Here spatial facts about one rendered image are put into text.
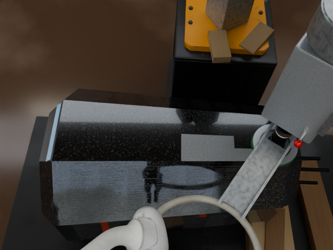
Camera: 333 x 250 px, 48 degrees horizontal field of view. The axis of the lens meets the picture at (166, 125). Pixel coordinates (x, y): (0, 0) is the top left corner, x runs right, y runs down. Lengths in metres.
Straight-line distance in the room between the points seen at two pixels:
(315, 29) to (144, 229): 0.78
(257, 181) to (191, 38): 0.97
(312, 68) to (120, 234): 0.78
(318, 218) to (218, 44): 1.27
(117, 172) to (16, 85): 1.59
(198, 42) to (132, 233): 1.32
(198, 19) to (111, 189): 1.15
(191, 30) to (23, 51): 1.59
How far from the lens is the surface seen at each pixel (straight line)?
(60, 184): 1.82
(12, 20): 3.60
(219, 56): 2.08
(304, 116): 1.42
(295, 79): 1.31
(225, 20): 2.20
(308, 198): 2.63
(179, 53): 2.18
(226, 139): 1.80
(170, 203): 1.54
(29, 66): 3.20
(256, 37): 2.25
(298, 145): 1.46
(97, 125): 1.82
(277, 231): 2.35
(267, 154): 1.65
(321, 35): 1.14
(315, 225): 2.59
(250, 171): 1.63
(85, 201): 1.83
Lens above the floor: 2.40
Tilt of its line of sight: 60 degrees down
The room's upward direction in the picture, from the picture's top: 4 degrees clockwise
